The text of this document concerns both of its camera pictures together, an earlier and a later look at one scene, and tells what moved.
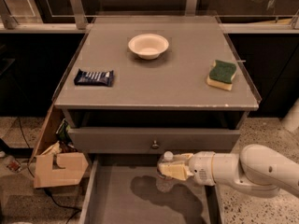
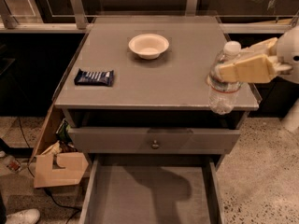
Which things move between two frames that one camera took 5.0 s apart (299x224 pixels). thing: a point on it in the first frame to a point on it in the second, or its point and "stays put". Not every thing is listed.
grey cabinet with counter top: [139, 85] stays put
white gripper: [202, 167] to [289, 54]
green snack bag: [63, 132] stays put
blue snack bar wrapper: [105, 78] stays put
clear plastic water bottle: [163, 184] to [223, 96]
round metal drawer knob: [155, 146] stays put
